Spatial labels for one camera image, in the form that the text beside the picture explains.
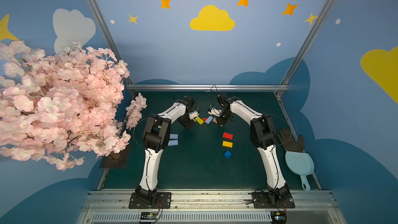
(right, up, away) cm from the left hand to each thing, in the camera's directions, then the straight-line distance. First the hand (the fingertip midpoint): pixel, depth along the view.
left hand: (185, 122), depth 102 cm
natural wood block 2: (+6, +2, +2) cm, 6 cm away
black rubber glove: (+66, -12, -6) cm, 67 cm away
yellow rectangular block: (+27, -12, -9) cm, 31 cm away
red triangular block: (+13, +2, +2) cm, 13 cm away
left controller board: (-14, -41, -31) cm, 53 cm away
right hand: (+25, +2, +3) cm, 25 cm away
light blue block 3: (-7, -12, -8) cm, 16 cm away
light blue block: (+16, +2, +2) cm, 16 cm away
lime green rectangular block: (+9, +1, +2) cm, 10 cm away
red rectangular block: (+27, -8, -5) cm, 29 cm away
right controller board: (+48, -43, -29) cm, 70 cm away
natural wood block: (+19, +2, -5) cm, 20 cm away
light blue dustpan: (+67, -21, -16) cm, 72 cm away
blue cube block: (+26, -17, -14) cm, 34 cm away
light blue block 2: (-7, -8, -7) cm, 13 cm away
